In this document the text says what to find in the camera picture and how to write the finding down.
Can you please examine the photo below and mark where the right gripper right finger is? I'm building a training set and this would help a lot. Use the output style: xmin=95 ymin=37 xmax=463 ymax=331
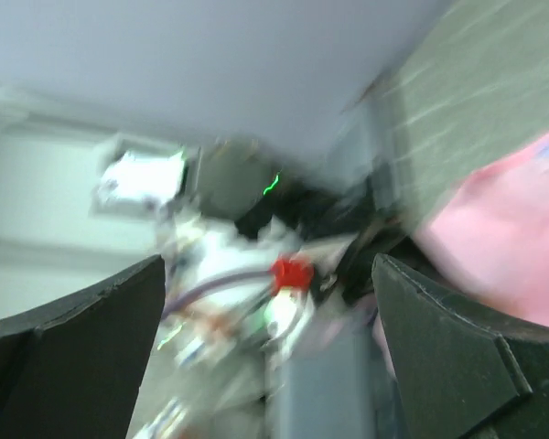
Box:
xmin=372 ymin=254 xmax=549 ymax=439

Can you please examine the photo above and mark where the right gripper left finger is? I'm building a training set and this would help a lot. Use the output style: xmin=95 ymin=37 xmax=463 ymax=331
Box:
xmin=0 ymin=256 xmax=165 ymax=439

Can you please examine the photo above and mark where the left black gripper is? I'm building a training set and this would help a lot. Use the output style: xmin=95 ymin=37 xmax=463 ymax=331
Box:
xmin=196 ymin=139 xmax=393 ymax=241

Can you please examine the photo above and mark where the pink garment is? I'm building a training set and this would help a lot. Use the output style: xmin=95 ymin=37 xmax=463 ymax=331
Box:
xmin=413 ymin=133 xmax=549 ymax=327

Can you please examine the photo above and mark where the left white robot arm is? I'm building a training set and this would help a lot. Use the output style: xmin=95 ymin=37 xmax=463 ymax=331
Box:
xmin=118 ymin=141 xmax=398 ymax=438

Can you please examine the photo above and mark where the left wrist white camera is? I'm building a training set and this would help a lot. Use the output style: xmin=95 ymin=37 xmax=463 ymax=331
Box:
xmin=91 ymin=134 xmax=190 ymax=219

